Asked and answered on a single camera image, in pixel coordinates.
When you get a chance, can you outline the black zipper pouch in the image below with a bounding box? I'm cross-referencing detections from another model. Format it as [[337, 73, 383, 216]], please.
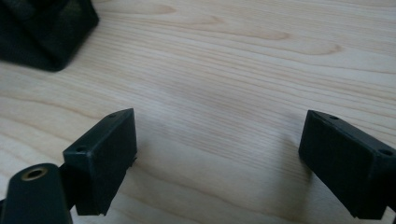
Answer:
[[0, 0, 100, 73]]

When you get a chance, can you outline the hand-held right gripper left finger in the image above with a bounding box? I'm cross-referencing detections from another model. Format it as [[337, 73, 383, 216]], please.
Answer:
[[63, 107, 138, 217]]

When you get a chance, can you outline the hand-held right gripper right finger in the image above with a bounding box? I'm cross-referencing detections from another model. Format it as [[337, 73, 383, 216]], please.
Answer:
[[298, 109, 396, 220]]

